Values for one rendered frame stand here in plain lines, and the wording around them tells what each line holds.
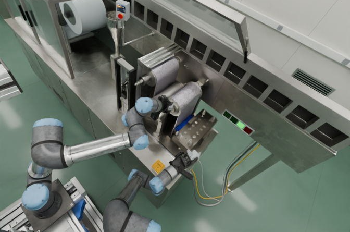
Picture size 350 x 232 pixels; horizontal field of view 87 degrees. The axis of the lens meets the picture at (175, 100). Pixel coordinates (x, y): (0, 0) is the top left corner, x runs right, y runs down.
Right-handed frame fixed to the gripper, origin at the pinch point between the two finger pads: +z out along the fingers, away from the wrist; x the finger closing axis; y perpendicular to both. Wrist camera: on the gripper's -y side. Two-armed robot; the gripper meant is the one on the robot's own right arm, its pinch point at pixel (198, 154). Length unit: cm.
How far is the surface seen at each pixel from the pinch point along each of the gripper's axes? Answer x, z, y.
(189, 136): 18.2, 11.7, 6.4
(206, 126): 16.8, 29.8, 4.9
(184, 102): 3.9, 11.1, 32.6
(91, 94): 76, -23, 70
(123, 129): 51, -20, 32
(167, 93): 17.7, 10.8, 43.0
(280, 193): 47, 116, -135
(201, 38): -12, 35, 66
